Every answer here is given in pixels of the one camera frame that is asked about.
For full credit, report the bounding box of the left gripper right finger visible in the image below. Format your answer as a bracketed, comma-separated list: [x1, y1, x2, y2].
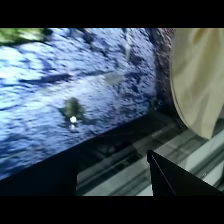
[146, 149, 224, 196]

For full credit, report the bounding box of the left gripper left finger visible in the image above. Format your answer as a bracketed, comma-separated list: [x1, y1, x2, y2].
[0, 149, 80, 196]

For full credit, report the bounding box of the beige garment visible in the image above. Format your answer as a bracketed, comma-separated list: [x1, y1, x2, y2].
[169, 28, 224, 140]

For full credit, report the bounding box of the silver frame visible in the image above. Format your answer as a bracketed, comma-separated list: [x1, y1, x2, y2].
[75, 111, 224, 196]

